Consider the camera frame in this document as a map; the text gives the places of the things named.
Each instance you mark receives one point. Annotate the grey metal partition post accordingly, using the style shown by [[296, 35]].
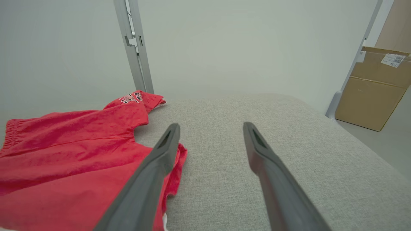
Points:
[[145, 64], [134, 64]]

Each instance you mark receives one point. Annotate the brown cardboard box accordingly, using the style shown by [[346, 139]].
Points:
[[369, 96]]

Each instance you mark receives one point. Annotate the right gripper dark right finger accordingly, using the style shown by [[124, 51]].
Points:
[[279, 192]]

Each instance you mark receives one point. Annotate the red shorts white trim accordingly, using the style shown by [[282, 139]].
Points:
[[64, 154]]

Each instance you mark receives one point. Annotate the light grey partition post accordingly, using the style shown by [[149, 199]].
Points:
[[334, 104]]

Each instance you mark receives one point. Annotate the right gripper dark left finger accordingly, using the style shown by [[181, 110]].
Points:
[[144, 192]]

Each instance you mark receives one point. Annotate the white shipping label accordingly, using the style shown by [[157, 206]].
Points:
[[393, 60]]

